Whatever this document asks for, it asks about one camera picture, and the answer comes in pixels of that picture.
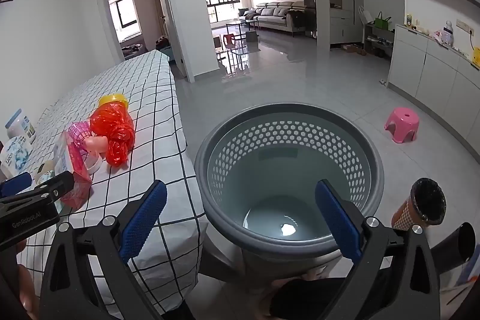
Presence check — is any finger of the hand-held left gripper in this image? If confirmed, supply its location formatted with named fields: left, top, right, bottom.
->
left=32, top=170, right=76, bottom=204
left=0, top=172, right=34, bottom=199

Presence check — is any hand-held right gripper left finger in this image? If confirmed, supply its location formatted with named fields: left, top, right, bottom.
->
left=39, top=179, right=168, bottom=320

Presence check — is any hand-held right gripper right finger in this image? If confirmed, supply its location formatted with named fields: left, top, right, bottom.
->
left=314, top=178, right=441, bottom=320

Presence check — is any small pale blue packet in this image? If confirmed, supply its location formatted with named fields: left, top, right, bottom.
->
left=35, top=160, right=64, bottom=214

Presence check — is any red toothpaste box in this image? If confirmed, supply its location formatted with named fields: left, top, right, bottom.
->
left=52, top=130, right=93, bottom=209

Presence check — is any red plastic bag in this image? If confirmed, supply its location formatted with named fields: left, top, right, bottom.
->
left=89, top=103, right=136, bottom=166

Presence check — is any grey perforated plastic basket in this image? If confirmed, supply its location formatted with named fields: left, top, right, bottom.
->
left=194, top=102, right=385, bottom=281

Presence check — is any person's left hand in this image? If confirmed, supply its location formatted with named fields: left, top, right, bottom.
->
left=15, top=264, right=40, bottom=320

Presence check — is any white blue wipes packet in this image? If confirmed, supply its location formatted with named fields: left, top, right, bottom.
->
left=0, top=136, right=32, bottom=180

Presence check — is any pale pink plastic toy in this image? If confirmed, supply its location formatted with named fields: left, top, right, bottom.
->
left=83, top=136, right=110, bottom=174

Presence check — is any pink mesh plastic item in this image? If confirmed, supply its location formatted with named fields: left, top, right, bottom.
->
left=68, top=121, right=94, bottom=156

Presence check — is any white jar with label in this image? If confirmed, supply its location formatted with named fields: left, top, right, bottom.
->
left=4, top=109, right=37, bottom=144

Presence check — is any checkered bin with black bag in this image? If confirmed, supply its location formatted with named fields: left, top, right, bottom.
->
left=392, top=178, right=447, bottom=231

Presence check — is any person's dark trouser leg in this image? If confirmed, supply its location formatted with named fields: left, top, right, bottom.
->
left=270, top=277, right=349, bottom=320

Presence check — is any white checkered tablecloth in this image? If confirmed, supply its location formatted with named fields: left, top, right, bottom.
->
left=17, top=49, right=209, bottom=320

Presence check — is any pink plastic stool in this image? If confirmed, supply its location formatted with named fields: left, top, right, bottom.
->
left=383, top=107, right=420, bottom=144

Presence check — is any black tube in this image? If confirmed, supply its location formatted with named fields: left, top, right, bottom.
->
left=427, top=222, right=477, bottom=274

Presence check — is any white sideboard cabinet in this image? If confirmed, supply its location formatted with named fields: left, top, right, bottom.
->
left=387, top=24, right=480, bottom=152

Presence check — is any shoe rack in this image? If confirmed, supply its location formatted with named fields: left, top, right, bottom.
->
left=363, top=22, right=395, bottom=60

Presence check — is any bedroom window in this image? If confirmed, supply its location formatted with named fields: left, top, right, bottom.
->
left=114, top=0, right=139, bottom=29

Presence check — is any green tote bag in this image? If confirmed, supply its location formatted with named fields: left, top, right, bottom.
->
left=373, top=11, right=392, bottom=30

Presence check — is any white paper bag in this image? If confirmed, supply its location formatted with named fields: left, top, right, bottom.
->
left=358, top=5, right=376, bottom=24

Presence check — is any grey sofa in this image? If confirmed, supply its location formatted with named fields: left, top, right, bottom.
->
left=239, top=1, right=316, bottom=37

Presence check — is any white doll-shaped bottle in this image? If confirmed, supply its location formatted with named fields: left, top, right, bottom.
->
left=440, top=20, right=455, bottom=46

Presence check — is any glass coffee table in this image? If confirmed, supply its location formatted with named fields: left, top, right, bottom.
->
left=225, top=19, right=259, bottom=34

